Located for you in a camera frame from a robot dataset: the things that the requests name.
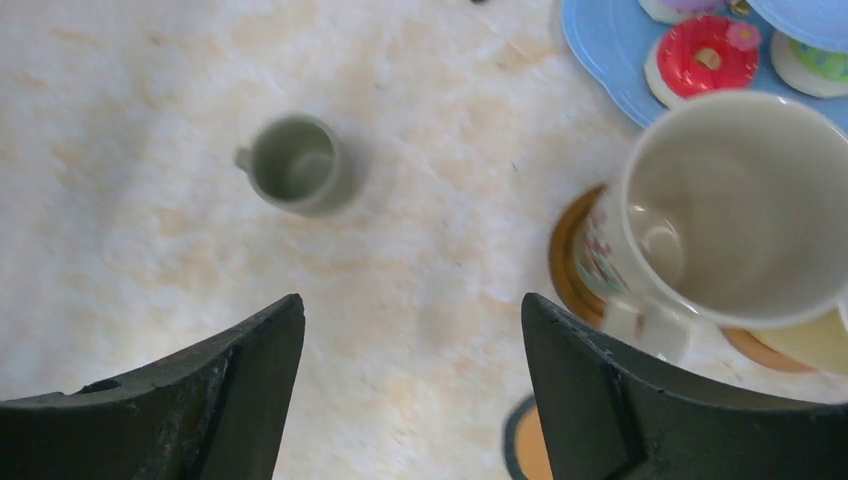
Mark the brown coaster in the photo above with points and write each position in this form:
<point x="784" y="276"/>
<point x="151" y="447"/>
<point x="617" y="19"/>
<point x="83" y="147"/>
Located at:
<point x="753" y="349"/>

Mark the large cream mug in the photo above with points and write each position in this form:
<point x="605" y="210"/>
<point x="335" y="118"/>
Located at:
<point x="730" y="211"/>

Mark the blue three-tier cake stand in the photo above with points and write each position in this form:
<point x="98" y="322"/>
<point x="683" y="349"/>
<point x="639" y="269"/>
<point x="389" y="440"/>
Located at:
<point x="612" y="39"/>

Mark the orange smiley coaster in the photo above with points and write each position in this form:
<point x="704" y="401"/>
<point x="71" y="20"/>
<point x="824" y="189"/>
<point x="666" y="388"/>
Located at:
<point x="523" y="447"/>

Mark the red donut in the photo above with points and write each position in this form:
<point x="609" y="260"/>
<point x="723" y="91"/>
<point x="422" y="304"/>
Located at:
<point x="702" y="55"/>

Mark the purple donut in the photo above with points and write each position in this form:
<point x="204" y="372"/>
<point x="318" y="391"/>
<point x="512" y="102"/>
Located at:
<point x="676" y="11"/>

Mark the small olive cup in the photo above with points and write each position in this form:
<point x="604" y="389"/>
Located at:
<point x="296" y="163"/>

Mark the orange-brown coaster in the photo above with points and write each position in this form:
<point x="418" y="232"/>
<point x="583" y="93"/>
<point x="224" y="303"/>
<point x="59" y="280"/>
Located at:
<point x="573" y="292"/>

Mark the green donut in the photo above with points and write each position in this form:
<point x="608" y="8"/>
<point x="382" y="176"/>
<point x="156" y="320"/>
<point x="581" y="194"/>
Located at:
<point x="812" y="71"/>

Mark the yellow mug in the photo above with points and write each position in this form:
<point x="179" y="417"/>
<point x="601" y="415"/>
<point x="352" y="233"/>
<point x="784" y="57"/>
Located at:
<point x="820" y="343"/>

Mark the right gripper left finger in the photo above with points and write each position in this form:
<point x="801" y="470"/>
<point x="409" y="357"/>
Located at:
<point x="213" y="410"/>

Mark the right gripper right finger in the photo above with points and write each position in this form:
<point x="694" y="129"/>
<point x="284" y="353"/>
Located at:
<point x="610" y="411"/>

